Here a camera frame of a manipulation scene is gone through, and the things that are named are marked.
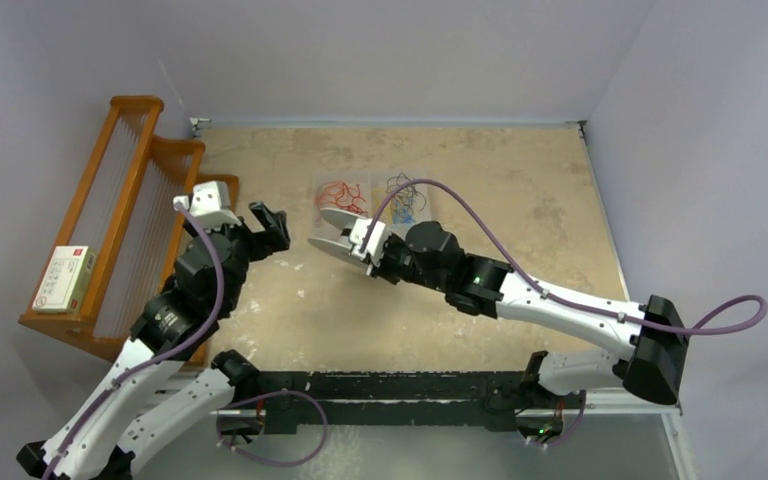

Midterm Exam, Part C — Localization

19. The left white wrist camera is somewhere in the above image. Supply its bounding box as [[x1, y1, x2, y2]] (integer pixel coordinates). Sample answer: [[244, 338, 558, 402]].
[[173, 180, 242, 231]]

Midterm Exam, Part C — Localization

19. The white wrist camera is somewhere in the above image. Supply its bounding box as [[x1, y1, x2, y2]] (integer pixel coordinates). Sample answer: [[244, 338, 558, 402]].
[[348, 217, 391, 276], [173, 180, 242, 231]]

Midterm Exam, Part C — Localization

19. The red wire bundle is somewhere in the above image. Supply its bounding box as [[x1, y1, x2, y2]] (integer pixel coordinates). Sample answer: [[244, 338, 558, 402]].
[[316, 181, 371, 212]]

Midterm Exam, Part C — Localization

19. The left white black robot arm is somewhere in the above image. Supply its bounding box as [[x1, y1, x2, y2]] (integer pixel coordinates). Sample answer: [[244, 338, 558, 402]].
[[17, 194, 291, 479]]

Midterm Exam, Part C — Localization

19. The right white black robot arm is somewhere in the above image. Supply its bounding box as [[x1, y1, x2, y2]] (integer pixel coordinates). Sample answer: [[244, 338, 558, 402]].
[[340, 218, 689, 407]]

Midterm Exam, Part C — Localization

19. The black wire bundle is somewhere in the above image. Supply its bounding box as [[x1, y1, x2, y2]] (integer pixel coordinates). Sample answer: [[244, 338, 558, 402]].
[[385, 172, 429, 217]]

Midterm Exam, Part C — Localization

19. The white red cardboard box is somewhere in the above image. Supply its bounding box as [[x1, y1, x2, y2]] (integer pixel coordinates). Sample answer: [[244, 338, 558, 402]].
[[31, 245, 97, 314]]

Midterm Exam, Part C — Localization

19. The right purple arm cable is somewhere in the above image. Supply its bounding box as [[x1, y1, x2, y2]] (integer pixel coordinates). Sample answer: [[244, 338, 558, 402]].
[[360, 178, 768, 339]]

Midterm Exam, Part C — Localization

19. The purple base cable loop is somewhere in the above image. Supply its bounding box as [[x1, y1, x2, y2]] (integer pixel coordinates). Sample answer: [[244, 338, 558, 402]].
[[215, 389, 329, 468]]

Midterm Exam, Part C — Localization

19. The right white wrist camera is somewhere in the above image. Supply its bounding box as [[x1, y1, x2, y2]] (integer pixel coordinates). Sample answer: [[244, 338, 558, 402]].
[[348, 217, 391, 276]]

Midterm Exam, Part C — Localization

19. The orange wooden rack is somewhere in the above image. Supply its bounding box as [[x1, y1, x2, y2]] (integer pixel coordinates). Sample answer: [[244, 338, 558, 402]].
[[18, 95, 239, 361]]

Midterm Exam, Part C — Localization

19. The clear plastic compartment tray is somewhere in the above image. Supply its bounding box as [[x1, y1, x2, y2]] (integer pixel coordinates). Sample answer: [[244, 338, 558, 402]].
[[311, 169, 434, 230]]

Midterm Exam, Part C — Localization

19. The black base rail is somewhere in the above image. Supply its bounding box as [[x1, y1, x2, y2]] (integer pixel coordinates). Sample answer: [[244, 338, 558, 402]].
[[222, 370, 585, 434]]

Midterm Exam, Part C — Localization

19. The grey cable spool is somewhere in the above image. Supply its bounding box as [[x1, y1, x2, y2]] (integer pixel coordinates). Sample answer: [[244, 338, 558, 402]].
[[308, 207, 368, 271]]

